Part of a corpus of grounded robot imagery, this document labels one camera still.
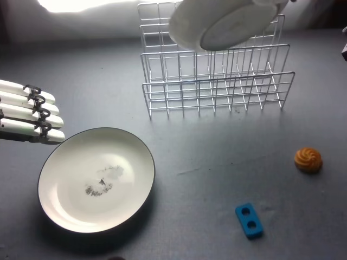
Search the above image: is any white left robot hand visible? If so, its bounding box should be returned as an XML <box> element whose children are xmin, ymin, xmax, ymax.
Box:
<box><xmin>0</xmin><ymin>80</ymin><xmax>66</xmax><ymax>144</ymax></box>

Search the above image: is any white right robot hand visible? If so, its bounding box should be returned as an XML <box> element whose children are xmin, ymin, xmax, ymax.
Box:
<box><xmin>250</xmin><ymin>0</ymin><xmax>292</xmax><ymax>9</ymax></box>

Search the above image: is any white ceramic plate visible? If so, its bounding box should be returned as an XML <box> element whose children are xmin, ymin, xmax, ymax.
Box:
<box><xmin>168</xmin><ymin>0</ymin><xmax>279</xmax><ymax>52</ymax></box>

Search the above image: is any white plate with dark rim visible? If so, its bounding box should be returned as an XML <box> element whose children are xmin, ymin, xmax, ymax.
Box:
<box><xmin>37</xmin><ymin>127</ymin><xmax>156</xmax><ymax>234</ymax></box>

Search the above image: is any orange swirl cookie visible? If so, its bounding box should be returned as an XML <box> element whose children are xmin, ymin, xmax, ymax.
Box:
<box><xmin>294</xmin><ymin>147</ymin><xmax>323</xmax><ymax>176</ymax></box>

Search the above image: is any blue block with two holes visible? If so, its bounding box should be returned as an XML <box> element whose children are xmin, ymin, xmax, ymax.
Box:
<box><xmin>234</xmin><ymin>201</ymin><xmax>264</xmax><ymax>239</ymax></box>

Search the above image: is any silver wire plate rack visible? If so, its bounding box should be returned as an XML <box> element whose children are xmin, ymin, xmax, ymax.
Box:
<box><xmin>137</xmin><ymin>1</ymin><xmax>296</xmax><ymax>120</ymax></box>

